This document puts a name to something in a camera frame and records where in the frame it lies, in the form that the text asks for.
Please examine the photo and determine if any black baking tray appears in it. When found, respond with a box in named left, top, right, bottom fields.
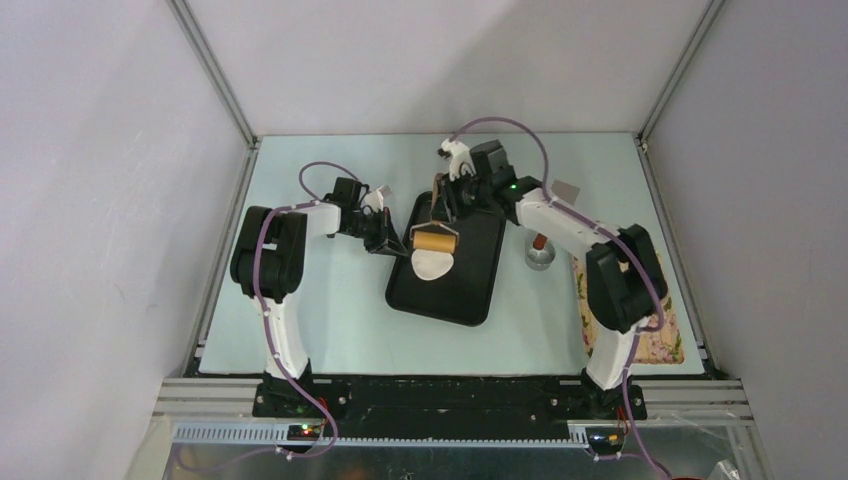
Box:
left=385, top=192, right=505, bottom=327

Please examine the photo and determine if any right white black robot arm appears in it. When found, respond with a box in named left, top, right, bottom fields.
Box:
left=434, top=139, right=667, bottom=418

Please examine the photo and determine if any aluminium frame with cable duct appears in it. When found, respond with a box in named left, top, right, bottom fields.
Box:
left=154, top=375, right=772, bottom=479

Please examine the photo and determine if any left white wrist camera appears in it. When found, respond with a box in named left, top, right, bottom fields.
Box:
left=363, top=185, right=393, bottom=212

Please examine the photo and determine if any purple cable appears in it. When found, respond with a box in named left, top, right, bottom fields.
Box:
left=447, top=117, right=670, bottom=480
left=254, top=161, right=362, bottom=462

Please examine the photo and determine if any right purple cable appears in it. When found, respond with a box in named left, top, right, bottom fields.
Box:
left=447, top=117, right=670, bottom=480

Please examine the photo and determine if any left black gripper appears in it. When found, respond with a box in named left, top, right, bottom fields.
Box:
left=342, top=207, right=407, bottom=258

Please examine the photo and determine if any metal spatula with red handle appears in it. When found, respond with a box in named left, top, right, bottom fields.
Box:
left=533, top=180, right=585, bottom=256

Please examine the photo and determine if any white dough ball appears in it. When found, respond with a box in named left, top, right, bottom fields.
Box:
left=410, top=249, right=454, bottom=281

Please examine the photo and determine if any small round metal cup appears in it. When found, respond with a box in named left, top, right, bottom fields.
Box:
left=525, top=237, right=556, bottom=271

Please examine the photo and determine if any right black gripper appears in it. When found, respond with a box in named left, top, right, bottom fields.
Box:
left=429, top=168, right=492, bottom=225

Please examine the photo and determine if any wooden dough roller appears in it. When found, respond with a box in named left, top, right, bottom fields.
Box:
left=408, top=173, right=460, bottom=255

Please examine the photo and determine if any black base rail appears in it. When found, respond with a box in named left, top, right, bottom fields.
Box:
left=252, top=374, right=647, bottom=441

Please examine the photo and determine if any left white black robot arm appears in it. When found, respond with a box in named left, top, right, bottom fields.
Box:
left=230, top=177, right=410, bottom=417

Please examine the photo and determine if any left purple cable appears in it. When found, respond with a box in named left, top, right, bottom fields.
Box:
left=254, top=161, right=362, bottom=462

